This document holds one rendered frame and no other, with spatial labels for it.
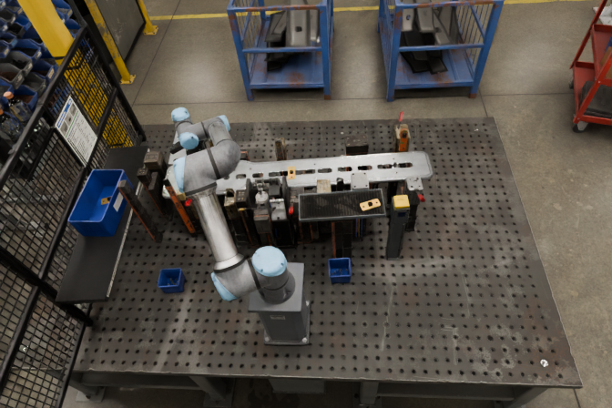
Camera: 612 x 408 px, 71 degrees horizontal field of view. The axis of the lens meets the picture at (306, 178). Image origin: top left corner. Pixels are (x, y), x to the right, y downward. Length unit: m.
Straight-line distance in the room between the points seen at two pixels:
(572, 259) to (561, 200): 0.49
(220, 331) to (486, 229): 1.44
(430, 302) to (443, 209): 0.56
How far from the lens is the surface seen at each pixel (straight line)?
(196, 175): 1.49
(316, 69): 4.21
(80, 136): 2.37
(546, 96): 4.47
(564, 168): 3.88
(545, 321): 2.29
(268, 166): 2.24
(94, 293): 2.08
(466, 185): 2.59
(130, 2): 5.29
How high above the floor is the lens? 2.67
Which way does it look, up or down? 51 degrees down
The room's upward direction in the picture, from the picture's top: 7 degrees counter-clockwise
